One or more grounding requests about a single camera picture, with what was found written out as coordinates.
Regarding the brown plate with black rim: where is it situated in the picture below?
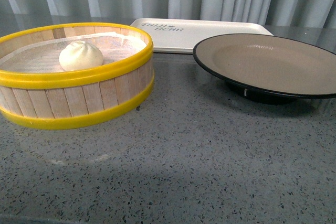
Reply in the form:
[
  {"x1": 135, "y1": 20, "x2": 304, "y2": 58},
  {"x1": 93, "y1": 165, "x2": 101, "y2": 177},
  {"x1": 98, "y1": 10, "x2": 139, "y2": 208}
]
[{"x1": 193, "y1": 34, "x2": 335, "y2": 104}]

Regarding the yellow rimmed wooden steamer basket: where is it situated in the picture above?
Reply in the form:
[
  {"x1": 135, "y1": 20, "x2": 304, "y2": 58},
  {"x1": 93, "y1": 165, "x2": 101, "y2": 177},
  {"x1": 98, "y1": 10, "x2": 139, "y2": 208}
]
[{"x1": 1, "y1": 23, "x2": 154, "y2": 130}]

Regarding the white steamed bun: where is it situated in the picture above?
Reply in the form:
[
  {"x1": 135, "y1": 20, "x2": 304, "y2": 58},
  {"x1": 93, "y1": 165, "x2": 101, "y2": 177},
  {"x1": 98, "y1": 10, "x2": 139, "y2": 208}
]
[{"x1": 59, "y1": 40, "x2": 103, "y2": 71}]

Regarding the white bear print tray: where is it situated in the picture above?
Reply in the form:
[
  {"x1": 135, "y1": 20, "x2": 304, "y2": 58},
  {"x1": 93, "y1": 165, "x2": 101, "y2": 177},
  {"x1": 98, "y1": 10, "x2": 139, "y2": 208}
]
[{"x1": 131, "y1": 18, "x2": 271, "y2": 54}]

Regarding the white mesh steamer liner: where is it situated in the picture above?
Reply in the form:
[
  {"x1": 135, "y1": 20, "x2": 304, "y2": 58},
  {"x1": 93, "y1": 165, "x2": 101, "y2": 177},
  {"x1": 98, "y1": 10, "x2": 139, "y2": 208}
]
[{"x1": 1, "y1": 32, "x2": 146, "y2": 73}]

